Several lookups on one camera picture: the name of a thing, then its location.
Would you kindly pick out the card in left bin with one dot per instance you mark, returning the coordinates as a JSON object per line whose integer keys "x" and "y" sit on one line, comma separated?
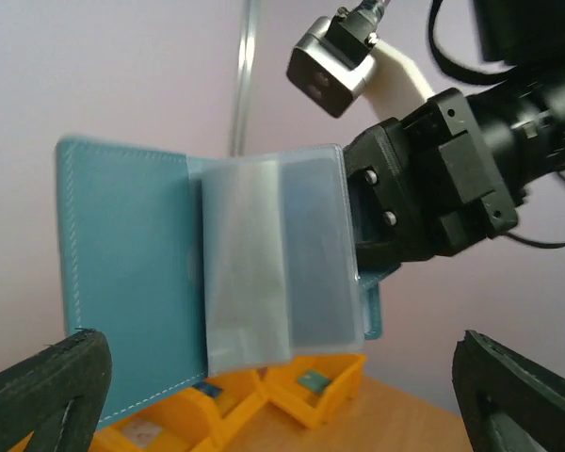
{"x": 141, "y": 432}

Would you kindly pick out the right frame post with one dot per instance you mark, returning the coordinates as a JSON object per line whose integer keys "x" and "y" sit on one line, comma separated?
{"x": 243, "y": 82}

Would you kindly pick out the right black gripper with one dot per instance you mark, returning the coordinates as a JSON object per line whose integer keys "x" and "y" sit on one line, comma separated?
{"x": 428, "y": 184}

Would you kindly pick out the card in right bin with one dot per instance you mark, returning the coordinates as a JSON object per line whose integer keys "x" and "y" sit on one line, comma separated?
{"x": 314, "y": 381}

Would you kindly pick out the right yellow bin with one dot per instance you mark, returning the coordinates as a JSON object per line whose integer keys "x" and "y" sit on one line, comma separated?
{"x": 313, "y": 410}

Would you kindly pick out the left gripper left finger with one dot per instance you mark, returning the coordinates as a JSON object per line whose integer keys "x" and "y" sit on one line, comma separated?
{"x": 53, "y": 400}

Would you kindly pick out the left yellow bin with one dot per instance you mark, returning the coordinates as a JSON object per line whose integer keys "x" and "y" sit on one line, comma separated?
{"x": 203, "y": 417}

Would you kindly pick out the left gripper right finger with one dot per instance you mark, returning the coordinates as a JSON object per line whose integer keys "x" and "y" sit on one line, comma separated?
{"x": 507, "y": 402}

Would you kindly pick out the teal card holder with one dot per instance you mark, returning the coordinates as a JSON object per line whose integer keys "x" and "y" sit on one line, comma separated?
{"x": 194, "y": 267}

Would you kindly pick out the card in middle bin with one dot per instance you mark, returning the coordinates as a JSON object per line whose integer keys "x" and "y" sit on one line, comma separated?
{"x": 209, "y": 389}

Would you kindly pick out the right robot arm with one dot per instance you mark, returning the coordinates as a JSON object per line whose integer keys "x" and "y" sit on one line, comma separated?
{"x": 521, "y": 111}

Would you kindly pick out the card in bin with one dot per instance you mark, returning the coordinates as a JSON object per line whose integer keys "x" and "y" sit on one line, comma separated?
{"x": 209, "y": 389}
{"x": 314, "y": 381}
{"x": 141, "y": 432}

